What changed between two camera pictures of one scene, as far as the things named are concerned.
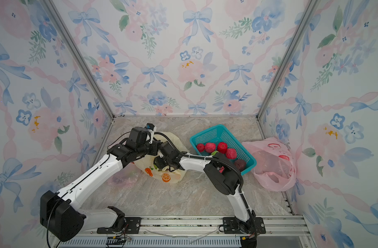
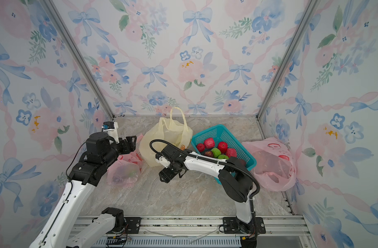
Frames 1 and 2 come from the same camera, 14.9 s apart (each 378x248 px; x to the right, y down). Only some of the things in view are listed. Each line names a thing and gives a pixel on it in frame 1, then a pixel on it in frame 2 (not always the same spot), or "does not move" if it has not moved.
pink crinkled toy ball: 231,153 does not move
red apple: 201,147 does not move
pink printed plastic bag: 272,164 does not move
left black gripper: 156,144 → 132,144
